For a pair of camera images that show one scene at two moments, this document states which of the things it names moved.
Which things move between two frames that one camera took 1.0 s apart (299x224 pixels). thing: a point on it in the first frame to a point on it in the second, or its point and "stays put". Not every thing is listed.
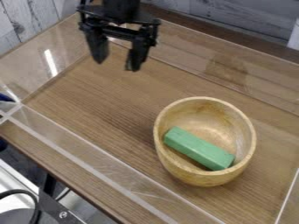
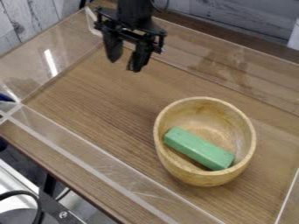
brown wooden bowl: x=204 y=139 stays put
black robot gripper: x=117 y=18 to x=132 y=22
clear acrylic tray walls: x=188 y=142 stays put
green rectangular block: x=198 y=149 stays put
